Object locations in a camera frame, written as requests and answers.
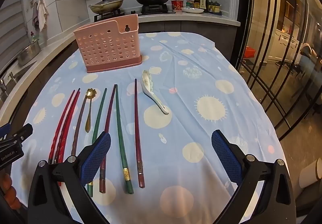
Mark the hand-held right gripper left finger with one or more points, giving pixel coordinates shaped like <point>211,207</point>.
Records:
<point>96,158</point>

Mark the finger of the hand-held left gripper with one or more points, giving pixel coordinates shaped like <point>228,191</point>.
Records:
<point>24,132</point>
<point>5,131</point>

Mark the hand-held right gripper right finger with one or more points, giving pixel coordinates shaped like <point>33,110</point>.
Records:
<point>225,158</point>

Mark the brown twisted chopstick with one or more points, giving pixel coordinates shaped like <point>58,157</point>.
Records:
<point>79,123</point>

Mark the green chopstick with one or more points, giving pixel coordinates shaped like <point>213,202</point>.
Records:
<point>119,126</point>
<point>100,108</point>

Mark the dark red chopstick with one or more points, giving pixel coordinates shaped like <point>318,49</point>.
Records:
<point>136,126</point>
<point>110,105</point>

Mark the gold flower teaspoon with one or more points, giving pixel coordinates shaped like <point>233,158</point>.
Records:
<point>91,93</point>

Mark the white ceramic soup spoon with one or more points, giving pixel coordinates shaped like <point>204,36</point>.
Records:
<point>147,83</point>

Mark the pink perforated utensil holder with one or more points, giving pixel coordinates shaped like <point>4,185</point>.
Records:
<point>105,48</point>

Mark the person's left hand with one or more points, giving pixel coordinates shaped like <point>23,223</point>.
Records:
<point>11,191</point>

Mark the chrome kitchen faucet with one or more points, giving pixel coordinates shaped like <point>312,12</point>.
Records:
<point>2,87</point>

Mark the chrome soap dispenser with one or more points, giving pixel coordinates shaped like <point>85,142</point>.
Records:
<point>11,77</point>

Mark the stainless steel pot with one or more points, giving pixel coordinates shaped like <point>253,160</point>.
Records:
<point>29,53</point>

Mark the white trash bin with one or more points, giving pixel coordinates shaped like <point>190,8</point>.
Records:
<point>310,173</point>

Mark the green dish soap bottle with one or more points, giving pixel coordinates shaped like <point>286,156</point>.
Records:
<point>33,38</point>

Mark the blue planet print tablecloth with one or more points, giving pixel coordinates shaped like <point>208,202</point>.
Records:
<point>191,68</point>

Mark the white window blind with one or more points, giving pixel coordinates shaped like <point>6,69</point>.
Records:
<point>12,25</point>

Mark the red box behind glass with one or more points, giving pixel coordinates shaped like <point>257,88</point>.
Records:
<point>249,52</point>

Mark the white hanging towel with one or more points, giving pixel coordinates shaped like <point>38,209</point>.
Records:
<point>43,14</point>

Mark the black framed glass door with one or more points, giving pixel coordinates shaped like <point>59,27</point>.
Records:
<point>264,38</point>

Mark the grey chair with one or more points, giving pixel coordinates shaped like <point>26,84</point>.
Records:
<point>309,58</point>

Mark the blue condiment tray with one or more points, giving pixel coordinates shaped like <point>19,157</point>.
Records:
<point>216,13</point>

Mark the white plate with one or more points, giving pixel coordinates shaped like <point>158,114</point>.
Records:
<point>192,10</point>

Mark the beige frying pan with lid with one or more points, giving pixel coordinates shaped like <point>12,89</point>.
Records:
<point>108,4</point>

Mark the dark soy sauce bottle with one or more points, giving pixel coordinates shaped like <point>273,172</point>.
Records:
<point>204,1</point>

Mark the black gas stove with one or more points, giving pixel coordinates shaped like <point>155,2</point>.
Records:
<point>153,10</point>

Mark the red instant noodle cup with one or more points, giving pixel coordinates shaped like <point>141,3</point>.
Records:
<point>176,5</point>

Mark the cartoon wall hook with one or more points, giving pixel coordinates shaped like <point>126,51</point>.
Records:
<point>32,3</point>

